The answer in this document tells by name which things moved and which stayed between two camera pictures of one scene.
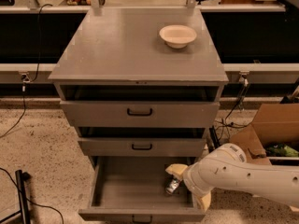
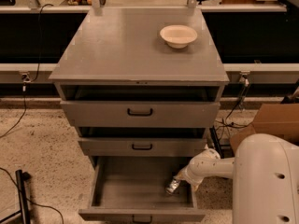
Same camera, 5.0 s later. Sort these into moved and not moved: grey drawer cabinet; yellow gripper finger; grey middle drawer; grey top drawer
Moved: yellow gripper finger
Not moved: grey top drawer; grey middle drawer; grey drawer cabinet
